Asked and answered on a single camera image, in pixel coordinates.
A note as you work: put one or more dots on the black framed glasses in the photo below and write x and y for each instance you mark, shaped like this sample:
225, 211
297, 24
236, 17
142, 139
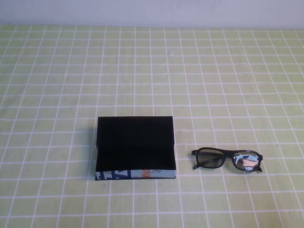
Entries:
210, 159

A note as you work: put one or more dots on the black printed glasses case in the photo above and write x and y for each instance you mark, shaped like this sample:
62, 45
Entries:
133, 142

